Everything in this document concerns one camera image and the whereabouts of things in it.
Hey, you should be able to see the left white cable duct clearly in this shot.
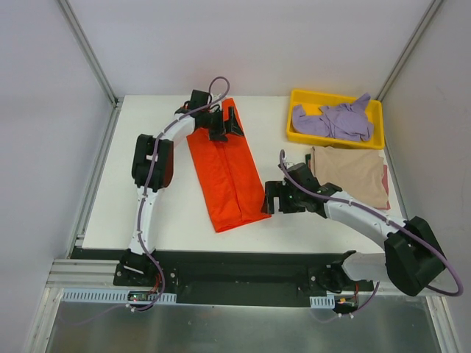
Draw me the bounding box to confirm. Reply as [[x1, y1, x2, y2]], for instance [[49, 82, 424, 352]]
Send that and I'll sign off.
[[62, 288, 177, 305]]

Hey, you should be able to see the yellow plastic bin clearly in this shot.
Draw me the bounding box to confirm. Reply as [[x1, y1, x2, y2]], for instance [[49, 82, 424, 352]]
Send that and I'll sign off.
[[286, 89, 385, 150]]

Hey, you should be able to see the right aluminium frame post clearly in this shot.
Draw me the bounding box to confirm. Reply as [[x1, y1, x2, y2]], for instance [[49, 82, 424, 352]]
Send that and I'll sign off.
[[376, 0, 445, 101]]

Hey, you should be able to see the green folded t shirt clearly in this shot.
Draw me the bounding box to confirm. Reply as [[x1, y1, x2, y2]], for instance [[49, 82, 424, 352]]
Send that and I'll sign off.
[[305, 154, 311, 169]]

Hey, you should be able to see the purple t shirt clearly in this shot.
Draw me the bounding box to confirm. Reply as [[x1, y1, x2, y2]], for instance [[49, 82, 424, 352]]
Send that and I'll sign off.
[[291, 93, 374, 142]]

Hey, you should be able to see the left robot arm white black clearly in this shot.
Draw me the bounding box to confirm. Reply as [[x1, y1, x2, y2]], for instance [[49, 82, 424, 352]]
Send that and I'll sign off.
[[116, 90, 244, 286]]

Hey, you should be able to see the white cable duct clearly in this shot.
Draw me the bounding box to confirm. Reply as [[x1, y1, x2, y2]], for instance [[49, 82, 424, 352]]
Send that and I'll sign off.
[[309, 295, 336, 310], [62, 288, 177, 305]]

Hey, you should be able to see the left aluminium frame post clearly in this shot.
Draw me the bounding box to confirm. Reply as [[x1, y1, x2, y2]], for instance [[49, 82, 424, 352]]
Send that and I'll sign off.
[[54, 0, 124, 107]]

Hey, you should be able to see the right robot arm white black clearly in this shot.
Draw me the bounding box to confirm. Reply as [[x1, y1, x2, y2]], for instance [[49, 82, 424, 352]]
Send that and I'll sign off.
[[261, 163, 446, 296]]

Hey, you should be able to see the beige folded t shirt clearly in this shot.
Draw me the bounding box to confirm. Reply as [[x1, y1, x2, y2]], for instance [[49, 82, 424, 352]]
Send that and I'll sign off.
[[311, 146, 386, 209]]

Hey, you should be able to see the orange t shirt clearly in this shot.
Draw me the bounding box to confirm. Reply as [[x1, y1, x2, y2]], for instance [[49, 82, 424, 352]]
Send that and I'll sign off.
[[185, 97, 272, 233]]

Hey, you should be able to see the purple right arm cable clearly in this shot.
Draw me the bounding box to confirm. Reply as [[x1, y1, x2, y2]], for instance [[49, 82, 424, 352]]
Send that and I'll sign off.
[[278, 149, 464, 296]]

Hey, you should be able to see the aluminium frame post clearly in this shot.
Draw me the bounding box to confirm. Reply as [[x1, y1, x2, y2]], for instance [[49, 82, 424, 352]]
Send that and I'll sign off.
[[376, 0, 445, 101], [54, 0, 124, 107]]

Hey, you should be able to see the right white cable duct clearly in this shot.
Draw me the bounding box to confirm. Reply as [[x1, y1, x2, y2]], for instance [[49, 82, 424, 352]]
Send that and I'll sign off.
[[309, 295, 336, 310]]

